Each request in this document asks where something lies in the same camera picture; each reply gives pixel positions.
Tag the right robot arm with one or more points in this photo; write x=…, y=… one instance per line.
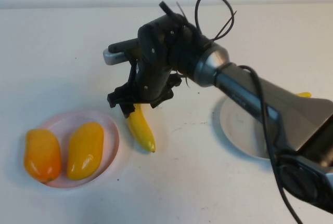
x=286, y=104

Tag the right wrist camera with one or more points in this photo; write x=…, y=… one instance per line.
x=114, y=57

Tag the pink round plate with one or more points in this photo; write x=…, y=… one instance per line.
x=109, y=141

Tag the yellow plastic banana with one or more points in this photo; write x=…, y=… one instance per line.
x=305, y=94
x=141, y=130

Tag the orange-tipped yellow mango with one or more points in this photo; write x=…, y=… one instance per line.
x=41, y=153

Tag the plain yellow mango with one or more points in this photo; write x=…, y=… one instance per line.
x=86, y=151

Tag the grey round plate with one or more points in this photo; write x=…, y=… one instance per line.
x=239, y=130

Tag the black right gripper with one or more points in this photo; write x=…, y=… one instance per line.
x=153, y=65

